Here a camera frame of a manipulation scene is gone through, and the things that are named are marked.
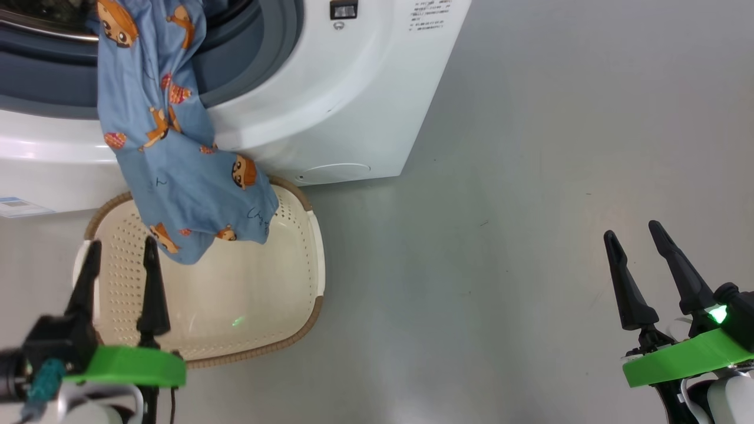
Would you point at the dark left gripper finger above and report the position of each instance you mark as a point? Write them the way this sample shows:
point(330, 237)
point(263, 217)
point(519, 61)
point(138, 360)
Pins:
point(154, 300)
point(84, 291)

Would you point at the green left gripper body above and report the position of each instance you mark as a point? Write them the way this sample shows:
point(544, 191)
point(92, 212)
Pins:
point(129, 366)

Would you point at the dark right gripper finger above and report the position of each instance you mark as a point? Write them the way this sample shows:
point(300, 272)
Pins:
point(689, 282)
point(633, 297)

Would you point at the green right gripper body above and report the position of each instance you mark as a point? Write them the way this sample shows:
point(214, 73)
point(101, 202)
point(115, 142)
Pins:
point(683, 359)

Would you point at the blue cartoon garment with handwriting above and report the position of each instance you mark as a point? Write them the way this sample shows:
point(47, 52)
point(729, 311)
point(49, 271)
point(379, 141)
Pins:
point(177, 176)

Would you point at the white front-load washing machine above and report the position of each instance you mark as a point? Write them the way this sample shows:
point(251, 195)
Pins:
point(353, 106)

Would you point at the washing machine drum opening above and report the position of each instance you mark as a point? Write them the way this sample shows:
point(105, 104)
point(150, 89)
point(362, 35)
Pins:
point(41, 15)

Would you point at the cream laundry basket brown rim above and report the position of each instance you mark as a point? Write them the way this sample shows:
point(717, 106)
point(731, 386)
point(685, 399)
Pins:
point(247, 294)

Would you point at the blue energy label sticker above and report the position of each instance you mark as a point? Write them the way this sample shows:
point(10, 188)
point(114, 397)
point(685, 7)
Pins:
point(20, 207)

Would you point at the round white filter cover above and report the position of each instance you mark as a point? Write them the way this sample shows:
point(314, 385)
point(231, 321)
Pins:
point(333, 172)

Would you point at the small printed text label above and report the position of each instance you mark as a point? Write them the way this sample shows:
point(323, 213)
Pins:
point(432, 13)

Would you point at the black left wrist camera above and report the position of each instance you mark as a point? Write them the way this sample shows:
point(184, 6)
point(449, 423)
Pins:
point(59, 341)

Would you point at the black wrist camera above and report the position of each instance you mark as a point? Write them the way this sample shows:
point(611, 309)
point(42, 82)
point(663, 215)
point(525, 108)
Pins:
point(741, 312)
point(59, 341)

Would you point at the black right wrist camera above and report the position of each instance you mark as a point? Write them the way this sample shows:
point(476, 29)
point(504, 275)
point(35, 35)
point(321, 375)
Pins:
point(741, 312)

